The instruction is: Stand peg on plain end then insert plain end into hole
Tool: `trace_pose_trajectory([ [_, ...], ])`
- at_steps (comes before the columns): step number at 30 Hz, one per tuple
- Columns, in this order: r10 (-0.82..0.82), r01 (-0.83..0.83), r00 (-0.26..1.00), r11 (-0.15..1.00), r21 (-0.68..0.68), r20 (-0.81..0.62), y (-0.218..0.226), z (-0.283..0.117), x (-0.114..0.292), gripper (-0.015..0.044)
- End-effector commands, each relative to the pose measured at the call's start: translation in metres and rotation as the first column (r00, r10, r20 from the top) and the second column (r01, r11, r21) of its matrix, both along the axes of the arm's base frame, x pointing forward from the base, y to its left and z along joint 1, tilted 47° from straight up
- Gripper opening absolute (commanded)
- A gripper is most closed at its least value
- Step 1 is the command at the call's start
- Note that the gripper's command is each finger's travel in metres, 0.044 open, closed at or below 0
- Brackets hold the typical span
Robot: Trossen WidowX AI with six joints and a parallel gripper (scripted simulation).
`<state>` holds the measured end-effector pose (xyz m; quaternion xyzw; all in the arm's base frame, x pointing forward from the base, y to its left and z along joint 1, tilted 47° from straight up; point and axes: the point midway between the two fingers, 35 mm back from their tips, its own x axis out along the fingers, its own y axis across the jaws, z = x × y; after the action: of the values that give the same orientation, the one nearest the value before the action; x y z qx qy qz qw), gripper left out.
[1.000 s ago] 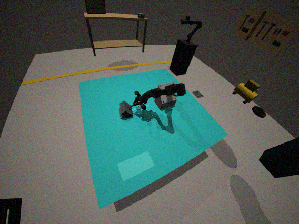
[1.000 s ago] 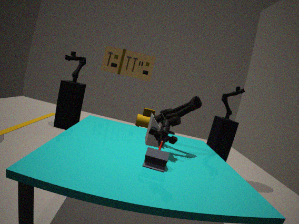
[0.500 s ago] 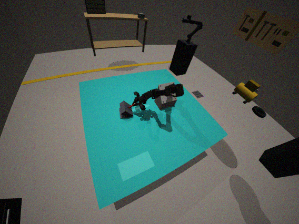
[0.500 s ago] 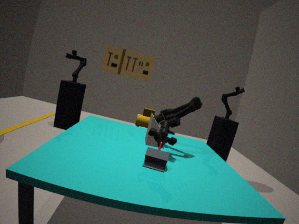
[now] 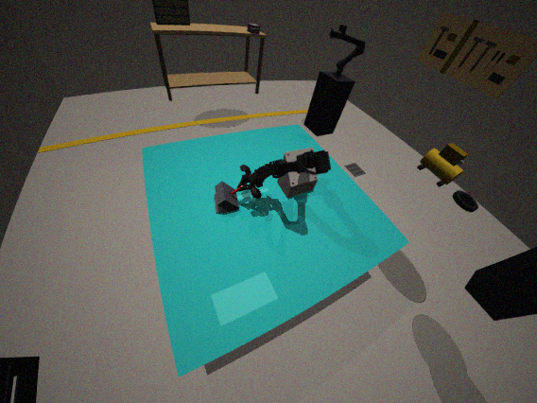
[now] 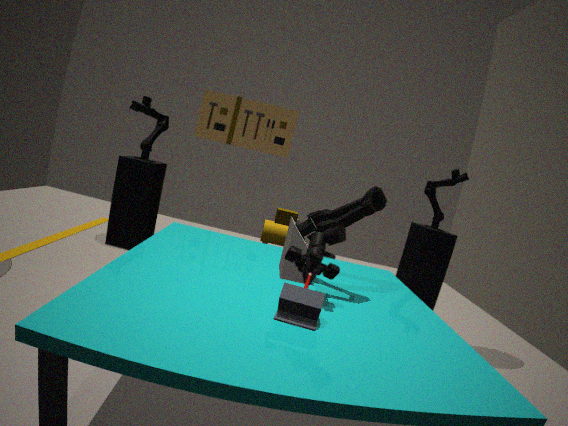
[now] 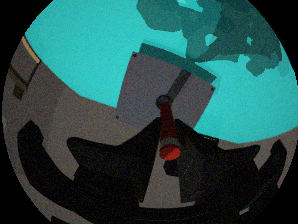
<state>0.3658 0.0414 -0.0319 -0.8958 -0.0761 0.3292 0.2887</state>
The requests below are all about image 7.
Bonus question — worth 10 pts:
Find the dark red peg with white band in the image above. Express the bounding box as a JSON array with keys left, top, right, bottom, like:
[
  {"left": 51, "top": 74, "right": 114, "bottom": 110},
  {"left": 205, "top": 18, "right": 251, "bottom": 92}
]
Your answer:
[{"left": 158, "top": 103, "right": 180, "bottom": 160}]

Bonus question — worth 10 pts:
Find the grey sloped panel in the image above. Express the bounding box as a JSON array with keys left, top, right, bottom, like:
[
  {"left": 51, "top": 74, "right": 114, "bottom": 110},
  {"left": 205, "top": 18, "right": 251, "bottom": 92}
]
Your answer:
[{"left": 114, "top": 51, "right": 216, "bottom": 129}]

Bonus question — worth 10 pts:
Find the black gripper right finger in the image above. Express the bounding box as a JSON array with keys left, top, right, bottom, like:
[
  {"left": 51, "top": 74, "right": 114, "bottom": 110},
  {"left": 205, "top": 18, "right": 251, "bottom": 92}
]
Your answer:
[{"left": 174, "top": 119, "right": 261, "bottom": 204}]

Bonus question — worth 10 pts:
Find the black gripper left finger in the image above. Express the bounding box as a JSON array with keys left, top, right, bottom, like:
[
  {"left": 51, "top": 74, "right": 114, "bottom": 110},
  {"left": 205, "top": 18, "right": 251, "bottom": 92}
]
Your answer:
[{"left": 67, "top": 117, "right": 161, "bottom": 202}]

